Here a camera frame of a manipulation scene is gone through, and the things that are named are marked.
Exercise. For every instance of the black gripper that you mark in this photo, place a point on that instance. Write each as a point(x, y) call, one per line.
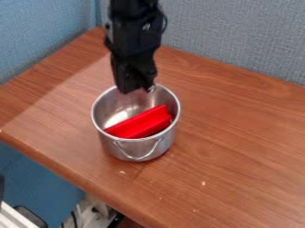
point(132, 38)

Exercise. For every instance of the red block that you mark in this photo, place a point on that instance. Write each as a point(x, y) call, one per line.
point(143, 125)

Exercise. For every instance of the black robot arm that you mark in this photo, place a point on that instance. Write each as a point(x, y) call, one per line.
point(134, 7)

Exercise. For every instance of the metal pot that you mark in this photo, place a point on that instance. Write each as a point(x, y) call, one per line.
point(114, 107)

